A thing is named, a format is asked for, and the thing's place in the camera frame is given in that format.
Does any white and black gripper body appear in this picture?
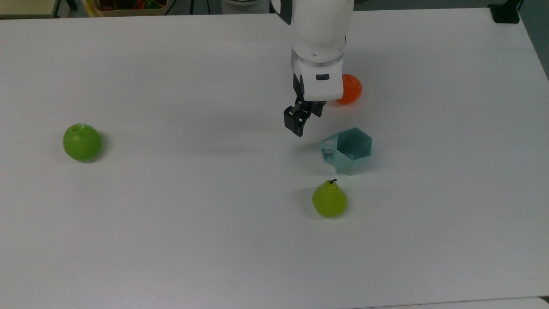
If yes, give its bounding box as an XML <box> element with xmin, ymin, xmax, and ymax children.
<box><xmin>293</xmin><ymin>61</ymin><xmax>345</xmax><ymax>103</ymax></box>

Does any light blue hexagonal mug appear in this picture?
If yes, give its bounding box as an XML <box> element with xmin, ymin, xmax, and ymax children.
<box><xmin>320</xmin><ymin>127</ymin><xmax>374</xmax><ymax>176</ymax></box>

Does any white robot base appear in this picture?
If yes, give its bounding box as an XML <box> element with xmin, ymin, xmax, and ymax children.
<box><xmin>221</xmin><ymin>0</ymin><xmax>270</xmax><ymax>15</ymax></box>

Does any orange toy fruit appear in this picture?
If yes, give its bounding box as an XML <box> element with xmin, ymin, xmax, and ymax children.
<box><xmin>336</xmin><ymin>74</ymin><xmax>362</xmax><ymax>106</ymax></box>

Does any yellow-green toy pear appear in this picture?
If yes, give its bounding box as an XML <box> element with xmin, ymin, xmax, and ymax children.
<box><xmin>312</xmin><ymin>179</ymin><xmax>348</xmax><ymax>218</ymax></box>

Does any black table clamp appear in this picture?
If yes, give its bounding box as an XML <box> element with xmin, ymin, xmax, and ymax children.
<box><xmin>489</xmin><ymin>0</ymin><xmax>524</xmax><ymax>24</ymax></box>

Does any bin of toy fruit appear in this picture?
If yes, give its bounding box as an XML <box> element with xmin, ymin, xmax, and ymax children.
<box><xmin>92</xmin><ymin>0</ymin><xmax>174</xmax><ymax>17</ymax></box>

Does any green toy apple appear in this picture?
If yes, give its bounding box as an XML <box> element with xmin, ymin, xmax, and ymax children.
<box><xmin>63</xmin><ymin>124</ymin><xmax>103</xmax><ymax>162</ymax></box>

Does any beige side desk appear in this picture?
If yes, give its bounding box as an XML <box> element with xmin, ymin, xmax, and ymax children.
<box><xmin>0</xmin><ymin>0</ymin><xmax>61</xmax><ymax>19</ymax></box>

